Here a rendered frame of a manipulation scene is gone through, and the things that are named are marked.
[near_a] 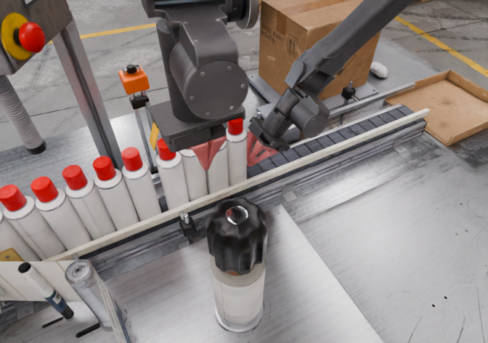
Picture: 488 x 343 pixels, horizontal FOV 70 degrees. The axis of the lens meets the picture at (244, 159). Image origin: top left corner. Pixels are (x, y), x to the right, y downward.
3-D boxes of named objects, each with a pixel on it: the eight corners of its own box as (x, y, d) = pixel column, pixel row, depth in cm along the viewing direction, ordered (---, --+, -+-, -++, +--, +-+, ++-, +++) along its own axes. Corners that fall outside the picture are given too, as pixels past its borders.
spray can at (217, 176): (213, 202, 82) (207, 138, 68) (204, 187, 86) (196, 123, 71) (232, 193, 84) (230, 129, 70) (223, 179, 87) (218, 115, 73)
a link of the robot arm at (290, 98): (302, 89, 81) (286, 80, 77) (318, 104, 76) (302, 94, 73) (284, 113, 83) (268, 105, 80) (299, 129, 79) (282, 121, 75)
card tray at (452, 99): (446, 147, 103) (452, 136, 100) (384, 100, 119) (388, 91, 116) (511, 117, 113) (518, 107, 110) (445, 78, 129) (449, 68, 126)
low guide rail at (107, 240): (37, 274, 68) (33, 269, 67) (36, 269, 69) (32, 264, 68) (427, 115, 103) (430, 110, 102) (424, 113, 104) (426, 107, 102)
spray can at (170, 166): (176, 219, 79) (160, 155, 64) (163, 206, 82) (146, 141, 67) (194, 206, 82) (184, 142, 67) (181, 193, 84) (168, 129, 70)
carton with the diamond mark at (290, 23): (296, 110, 112) (307, 29, 93) (258, 75, 127) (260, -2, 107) (366, 84, 123) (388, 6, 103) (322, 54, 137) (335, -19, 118)
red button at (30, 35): (3, 29, 43) (25, 30, 43) (20, 16, 46) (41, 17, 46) (17, 57, 46) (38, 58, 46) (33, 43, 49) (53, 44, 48)
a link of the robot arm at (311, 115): (323, 70, 79) (297, 57, 73) (355, 94, 71) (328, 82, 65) (295, 114, 83) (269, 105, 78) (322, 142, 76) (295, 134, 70)
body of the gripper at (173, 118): (247, 122, 42) (246, 67, 37) (167, 149, 39) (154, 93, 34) (224, 96, 46) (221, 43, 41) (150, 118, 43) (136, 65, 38)
